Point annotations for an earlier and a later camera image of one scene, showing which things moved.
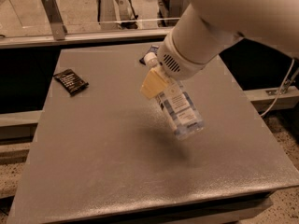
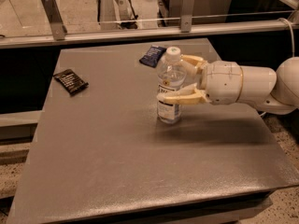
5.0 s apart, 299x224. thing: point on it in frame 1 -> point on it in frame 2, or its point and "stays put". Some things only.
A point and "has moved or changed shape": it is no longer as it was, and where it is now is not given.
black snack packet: (71, 81) stays put
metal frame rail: (86, 37) stays put
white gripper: (177, 63) -> (221, 82)
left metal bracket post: (54, 16) stays put
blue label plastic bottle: (177, 105) has moved or changed shape
